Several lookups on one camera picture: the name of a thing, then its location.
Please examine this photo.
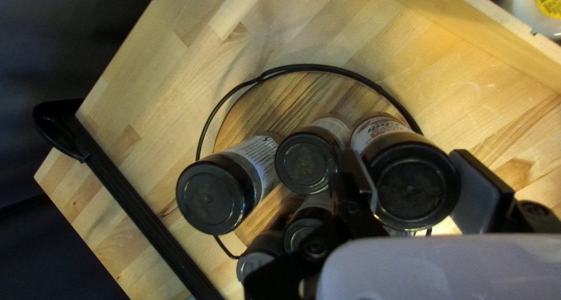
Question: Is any black frame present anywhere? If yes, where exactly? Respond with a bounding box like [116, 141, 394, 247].
[33, 99, 225, 300]

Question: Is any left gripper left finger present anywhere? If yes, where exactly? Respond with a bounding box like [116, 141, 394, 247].
[243, 151, 386, 300]

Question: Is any wooden box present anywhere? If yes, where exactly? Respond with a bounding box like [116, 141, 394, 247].
[373, 0, 561, 95]

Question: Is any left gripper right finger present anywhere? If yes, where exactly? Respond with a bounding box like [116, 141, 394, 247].
[447, 149, 561, 235]

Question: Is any spice jar black lid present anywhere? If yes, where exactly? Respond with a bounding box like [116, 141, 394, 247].
[275, 117, 351, 195]
[283, 190, 340, 254]
[237, 230, 290, 285]
[350, 114, 461, 231]
[175, 135, 281, 236]

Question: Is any white mayonnaise bottle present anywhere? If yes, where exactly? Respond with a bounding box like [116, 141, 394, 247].
[497, 0, 561, 40]

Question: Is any round black wire rack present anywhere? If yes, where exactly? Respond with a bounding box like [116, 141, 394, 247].
[195, 63, 432, 260]

